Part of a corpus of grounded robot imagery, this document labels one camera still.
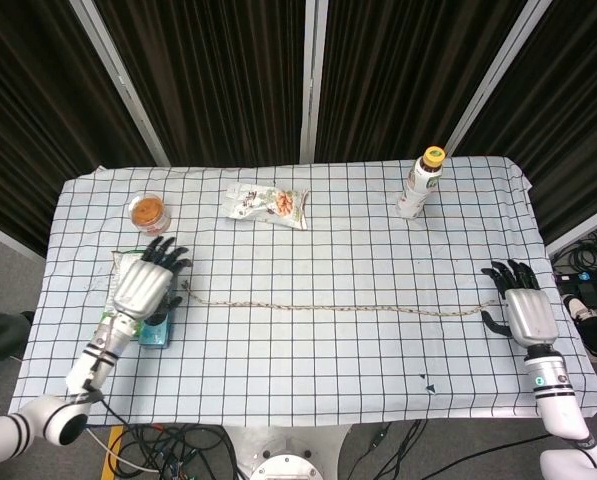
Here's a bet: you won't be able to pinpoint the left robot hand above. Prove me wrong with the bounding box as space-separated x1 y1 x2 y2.
111 235 193 322

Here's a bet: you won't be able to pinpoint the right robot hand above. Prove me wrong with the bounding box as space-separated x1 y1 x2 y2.
480 258 560 349

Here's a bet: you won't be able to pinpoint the beige braided rope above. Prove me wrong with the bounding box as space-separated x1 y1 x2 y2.
181 280 502 317

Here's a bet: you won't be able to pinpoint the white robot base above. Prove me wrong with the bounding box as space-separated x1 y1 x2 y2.
222 424 354 480

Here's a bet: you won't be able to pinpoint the green biscuit pack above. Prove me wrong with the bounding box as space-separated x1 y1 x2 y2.
99 248 149 342

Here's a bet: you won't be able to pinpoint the blue cookie box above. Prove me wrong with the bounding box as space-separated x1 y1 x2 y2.
137 294 179 350

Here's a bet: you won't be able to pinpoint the white shoe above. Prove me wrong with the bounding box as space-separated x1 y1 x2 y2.
560 293 597 326

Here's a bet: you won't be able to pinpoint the black power strip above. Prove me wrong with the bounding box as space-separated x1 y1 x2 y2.
555 272 597 301

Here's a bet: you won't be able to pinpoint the clear jar orange contents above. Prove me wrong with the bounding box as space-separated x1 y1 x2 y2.
129 192 172 237

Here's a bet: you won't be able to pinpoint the dark green trouser leg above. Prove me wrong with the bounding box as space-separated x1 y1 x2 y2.
0 309 35 364

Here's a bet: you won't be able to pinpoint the nut snack bag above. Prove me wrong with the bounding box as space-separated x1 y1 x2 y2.
222 182 311 231

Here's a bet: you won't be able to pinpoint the drink bottle yellow cap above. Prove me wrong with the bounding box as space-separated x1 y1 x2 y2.
395 145 447 220

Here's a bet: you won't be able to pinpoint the white checked tablecloth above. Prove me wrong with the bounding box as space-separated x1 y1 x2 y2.
7 155 597 429

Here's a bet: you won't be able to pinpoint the black pleated curtain panel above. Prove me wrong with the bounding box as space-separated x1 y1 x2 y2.
95 0 309 169
455 0 597 246
315 0 534 164
0 0 154 256

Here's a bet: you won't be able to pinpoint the coiled black cables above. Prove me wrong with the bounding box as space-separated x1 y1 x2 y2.
552 227 597 281

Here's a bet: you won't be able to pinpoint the white partition frame rail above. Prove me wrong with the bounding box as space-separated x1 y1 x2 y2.
545 199 597 256
0 215 47 264

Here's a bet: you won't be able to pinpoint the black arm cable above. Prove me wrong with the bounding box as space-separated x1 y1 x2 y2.
80 369 129 429

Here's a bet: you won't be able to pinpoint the tangled floor cable bundle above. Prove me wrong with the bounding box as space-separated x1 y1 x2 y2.
85 424 242 480

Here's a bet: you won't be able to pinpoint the black floor cable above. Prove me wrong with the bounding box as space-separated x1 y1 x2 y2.
342 419 429 480

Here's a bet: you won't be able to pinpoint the white partition frame post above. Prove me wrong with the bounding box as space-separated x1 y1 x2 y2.
445 0 554 157
70 0 172 166
298 0 329 164

